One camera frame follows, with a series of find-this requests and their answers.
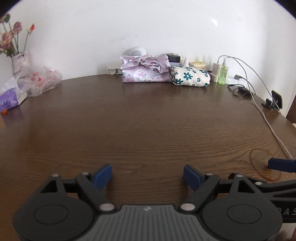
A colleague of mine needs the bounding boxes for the pink artificial flowers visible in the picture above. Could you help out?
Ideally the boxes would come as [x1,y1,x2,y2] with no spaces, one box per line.
[0,14,36,57]

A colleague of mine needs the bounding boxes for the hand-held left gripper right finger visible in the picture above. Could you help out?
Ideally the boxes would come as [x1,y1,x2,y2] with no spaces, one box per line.
[179,165,257,213]

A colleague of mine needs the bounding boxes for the small black device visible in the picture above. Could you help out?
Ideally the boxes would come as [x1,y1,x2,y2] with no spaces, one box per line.
[166,53,181,63]

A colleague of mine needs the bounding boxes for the pink floral ruffled cloth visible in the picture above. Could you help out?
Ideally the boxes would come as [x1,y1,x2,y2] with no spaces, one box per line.
[120,54,171,83]

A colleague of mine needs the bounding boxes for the black cable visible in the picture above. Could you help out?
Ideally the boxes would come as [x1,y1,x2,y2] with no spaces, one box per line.
[228,84,253,97]

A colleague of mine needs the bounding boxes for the cream cloth with teal flowers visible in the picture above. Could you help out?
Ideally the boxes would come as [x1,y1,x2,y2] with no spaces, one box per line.
[170,66,211,87]

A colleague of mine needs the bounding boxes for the purple tissue pack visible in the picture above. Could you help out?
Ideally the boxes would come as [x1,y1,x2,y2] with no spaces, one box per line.
[0,89,19,112]

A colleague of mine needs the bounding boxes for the white round device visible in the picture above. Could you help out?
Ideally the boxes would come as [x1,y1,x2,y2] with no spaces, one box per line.
[127,46,147,57]

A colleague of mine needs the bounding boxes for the wrapped flower vase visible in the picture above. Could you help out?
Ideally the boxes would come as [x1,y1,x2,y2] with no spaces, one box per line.
[11,51,31,78]

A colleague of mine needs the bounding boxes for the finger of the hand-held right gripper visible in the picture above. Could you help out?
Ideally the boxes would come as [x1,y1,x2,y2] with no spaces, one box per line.
[228,173,296,197]
[268,158,296,173]

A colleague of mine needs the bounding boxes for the black phone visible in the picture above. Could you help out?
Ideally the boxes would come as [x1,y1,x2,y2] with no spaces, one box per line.
[271,90,283,109]

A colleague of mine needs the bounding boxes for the green spray bottle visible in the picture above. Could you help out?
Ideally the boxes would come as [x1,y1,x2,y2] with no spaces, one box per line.
[218,58,228,86]

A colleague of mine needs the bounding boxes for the clear plastic bag red print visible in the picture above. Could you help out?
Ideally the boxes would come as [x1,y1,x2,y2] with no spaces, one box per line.
[17,66,63,97]

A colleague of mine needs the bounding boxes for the white power strip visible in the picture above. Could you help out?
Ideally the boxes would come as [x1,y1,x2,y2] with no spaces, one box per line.
[209,73,250,85]

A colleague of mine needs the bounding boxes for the white cable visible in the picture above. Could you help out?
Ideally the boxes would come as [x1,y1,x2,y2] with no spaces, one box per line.
[250,93,295,160]

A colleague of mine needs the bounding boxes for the black phone holder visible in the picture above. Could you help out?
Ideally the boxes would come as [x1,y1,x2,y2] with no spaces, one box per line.
[262,98,281,113]

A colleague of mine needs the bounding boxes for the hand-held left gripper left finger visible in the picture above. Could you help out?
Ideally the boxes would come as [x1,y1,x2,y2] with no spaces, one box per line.
[40,164,117,213]

